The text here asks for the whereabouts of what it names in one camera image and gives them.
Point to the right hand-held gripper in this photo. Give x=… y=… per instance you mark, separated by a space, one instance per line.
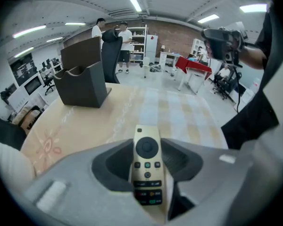
x=231 y=48

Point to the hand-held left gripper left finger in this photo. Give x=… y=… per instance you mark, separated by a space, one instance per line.
x=73 y=192

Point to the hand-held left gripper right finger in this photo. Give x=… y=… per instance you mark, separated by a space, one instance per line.
x=207 y=187

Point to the dark organiser box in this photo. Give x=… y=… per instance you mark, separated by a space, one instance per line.
x=82 y=88

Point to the person's right forearm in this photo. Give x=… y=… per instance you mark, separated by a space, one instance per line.
x=254 y=56

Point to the person's right hand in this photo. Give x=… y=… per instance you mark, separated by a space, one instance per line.
x=210 y=49

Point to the ceiling tube light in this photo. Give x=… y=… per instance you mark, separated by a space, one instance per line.
x=135 y=3
x=253 y=8
x=208 y=18
x=24 y=52
x=54 y=39
x=29 y=31
x=75 y=23

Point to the white cabinet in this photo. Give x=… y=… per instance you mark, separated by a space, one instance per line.
x=195 y=43

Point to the red tablecloth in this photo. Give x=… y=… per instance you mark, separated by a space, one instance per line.
x=193 y=66

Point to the small table lamp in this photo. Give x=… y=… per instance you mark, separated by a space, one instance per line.
x=163 y=48

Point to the white drawer desk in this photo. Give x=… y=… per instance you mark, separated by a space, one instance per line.
x=163 y=59

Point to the black swivel chair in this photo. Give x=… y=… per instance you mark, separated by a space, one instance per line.
x=226 y=91
x=49 y=82

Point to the white refrigerator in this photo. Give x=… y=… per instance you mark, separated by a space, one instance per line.
x=151 y=50

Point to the white black floor device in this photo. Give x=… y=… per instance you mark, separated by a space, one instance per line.
x=155 y=67

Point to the white vase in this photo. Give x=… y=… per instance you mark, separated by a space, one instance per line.
x=9 y=168

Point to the white open shelf unit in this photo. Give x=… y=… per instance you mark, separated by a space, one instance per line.
x=146 y=43

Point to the person's black shirt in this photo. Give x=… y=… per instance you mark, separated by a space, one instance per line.
x=254 y=116

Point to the black office chair with headrest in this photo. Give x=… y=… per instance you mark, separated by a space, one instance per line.
x=110 y=55

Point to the black television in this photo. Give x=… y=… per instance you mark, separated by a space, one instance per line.
x=33 y=85

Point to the white table frame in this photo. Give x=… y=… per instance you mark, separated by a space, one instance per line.
x=181 y=82

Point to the black wall display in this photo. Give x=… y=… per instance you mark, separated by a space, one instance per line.
x=23 y=67

